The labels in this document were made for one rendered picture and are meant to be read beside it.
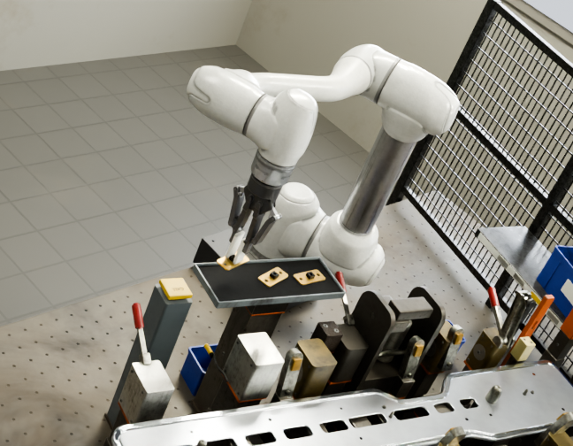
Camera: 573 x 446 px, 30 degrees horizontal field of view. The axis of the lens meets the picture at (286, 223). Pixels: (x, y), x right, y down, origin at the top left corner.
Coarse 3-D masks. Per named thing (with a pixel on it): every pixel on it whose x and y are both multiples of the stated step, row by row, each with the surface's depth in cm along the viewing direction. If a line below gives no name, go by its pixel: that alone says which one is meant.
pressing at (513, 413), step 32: (448, 384) 277; (480, 384) 282; (512, 384) 287; (544, 384) 292; (192, 416) 235; (224, 416) 239; (256, 416) 243; (288, 416) 246; (320, 416) 250; (352, 416) 254; (384, 416) 258; (448, 416) 267; (480, 416) 271; (512, 416) 276; (544, 416) 281
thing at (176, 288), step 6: (162, 282) 243; (168, 282) 244; (174, 282) 244; (180, 282) 245; (168, 288) 242; (174, 288) 243; (180, 288) 243; (186, 288) 244; (168, 294) 241; (174, 294) 241; (180, 294) 242; (186, 294) 243; (192, 294) 243
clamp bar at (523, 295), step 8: (520, 296) 283; (528, 296) 285; (512, 304) 286; (520, 304) 284; (528, 304) 282; (512, 312) 286; (520, 312) 287; (512, 320) 286; (520, 320) 288; (504, 328) 288; (512, 328) 290; (504, 336) 288; (512, 336) 290
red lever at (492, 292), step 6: (492, 288) 293; (492, 294) 293; (492, 300) 293; (492, 306) 293; (498, 306) 293; (498, 312) 292; (498, 318) 292; (498, 324) 292; (498, 330) 292; (504, 342) 290
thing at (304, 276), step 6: (312, 270) 267; (294, 276) 263; (300, 276) 263; (306, 276) 264; (312, 276) 264; (318, 276) 266; (324, 276) 267; (300, 282) 261; (306, 282) 262; (312, 282) 263
